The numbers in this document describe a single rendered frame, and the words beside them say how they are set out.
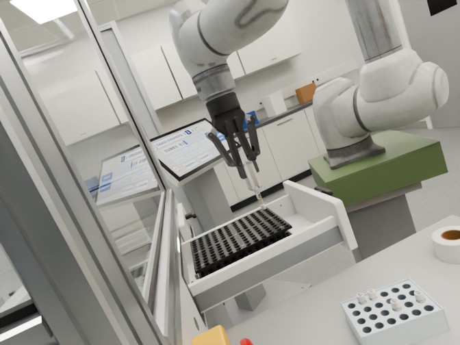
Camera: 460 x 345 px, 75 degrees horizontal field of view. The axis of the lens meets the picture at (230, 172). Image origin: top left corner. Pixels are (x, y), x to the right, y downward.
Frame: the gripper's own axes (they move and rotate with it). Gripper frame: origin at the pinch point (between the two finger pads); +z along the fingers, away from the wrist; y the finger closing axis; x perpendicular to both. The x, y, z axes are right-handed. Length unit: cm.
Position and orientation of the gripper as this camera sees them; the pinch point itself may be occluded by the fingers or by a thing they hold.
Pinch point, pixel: (250, 175)
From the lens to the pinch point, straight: 74.2
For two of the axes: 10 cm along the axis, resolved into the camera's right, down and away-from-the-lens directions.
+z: 3.7, 9.1, 1.8
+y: -8.8, 4.1, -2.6
